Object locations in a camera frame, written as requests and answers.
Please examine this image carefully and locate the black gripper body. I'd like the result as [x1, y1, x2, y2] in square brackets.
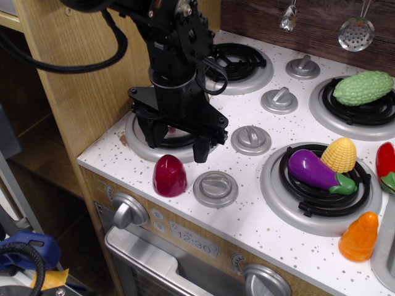
[128, 72, 228, 145]

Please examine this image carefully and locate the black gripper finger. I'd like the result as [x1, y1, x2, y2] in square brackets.
[138, 115, 168, 148]
[193, 136, 215, 163]

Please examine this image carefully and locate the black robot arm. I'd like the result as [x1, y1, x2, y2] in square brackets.
[63, 1, 228, 163]

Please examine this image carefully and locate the front left stove burner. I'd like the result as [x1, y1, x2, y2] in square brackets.
[124, 111, 217, 164]

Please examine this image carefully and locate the stove burner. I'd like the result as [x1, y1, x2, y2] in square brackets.
[260, 142, 383, 236]
[124, 111, 217, 164]
[309, 76, 394, 141]
[205, 43, 274, 96]

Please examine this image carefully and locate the silver stove knob nearest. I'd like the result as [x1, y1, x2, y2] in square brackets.
[193, 171, 239, 208]

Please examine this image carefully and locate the silver stove knob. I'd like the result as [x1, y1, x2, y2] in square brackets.
[260, 87, 298, 115]
[285, 55, 321, 80]
[231, 125, 272, 156]
[193, 171, 239, 208]

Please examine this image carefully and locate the dark red sweet potato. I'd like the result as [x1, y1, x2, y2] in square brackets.
[153, 155, 188, 197]

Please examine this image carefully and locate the back left stove burner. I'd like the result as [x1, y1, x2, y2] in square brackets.
[205, 43, 274, 96]

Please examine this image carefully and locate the front right stove burner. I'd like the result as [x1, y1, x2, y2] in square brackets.
[260, 142, 383, 236]

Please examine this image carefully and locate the silver stove knob farthest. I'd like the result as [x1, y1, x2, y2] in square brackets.
[285, 55, 321, 80]

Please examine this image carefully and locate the back right stove burner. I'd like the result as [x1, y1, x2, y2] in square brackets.
[309, 76, 394, 141]

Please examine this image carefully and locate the silver pan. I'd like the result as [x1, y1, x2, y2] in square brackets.
[371, 199, 395, 292]

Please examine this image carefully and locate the left oven knob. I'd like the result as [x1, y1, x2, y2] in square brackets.
[112, 192, 149, 229]

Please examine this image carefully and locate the oven knob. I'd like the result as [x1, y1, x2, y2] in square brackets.
[112, 192, 149, 229]
[244, 264, 292, 296]

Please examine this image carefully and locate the purple toy eggplant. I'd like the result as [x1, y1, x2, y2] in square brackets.
[287, 149, 358, 195]

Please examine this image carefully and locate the wooden shelf unit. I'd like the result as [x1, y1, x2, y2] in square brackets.
[1, 1, 149, 295]

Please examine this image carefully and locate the silver oven door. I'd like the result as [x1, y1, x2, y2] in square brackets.
[104, 226, 245, 295]

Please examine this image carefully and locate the hanging silver spoon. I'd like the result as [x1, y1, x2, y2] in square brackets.
[279, 0, 298, 31]

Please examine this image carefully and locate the yellow toy corn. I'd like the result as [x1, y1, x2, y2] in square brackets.
[320, 138, 357, 173]

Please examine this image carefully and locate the right oven knob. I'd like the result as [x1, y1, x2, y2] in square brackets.
[244, 264, 292, 296]

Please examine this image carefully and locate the blue clamp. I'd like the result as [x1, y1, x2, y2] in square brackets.
[1, 231, 61, 271]

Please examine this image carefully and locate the green toy bitter gourd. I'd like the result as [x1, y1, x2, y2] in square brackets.
[333, 71, 394, 107]

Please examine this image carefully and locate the orange toy carrot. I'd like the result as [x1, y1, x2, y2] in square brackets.
[338, 212, 379, 262]

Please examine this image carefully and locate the red toy pepper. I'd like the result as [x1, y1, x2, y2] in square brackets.
[376, 142, 394, 194]

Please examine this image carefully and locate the hanging silver skimmer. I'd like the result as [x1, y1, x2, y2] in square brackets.
[338, 1, 375, 52]

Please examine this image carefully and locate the black braided cable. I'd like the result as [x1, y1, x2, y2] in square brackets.
[0, 9, 128, 74]

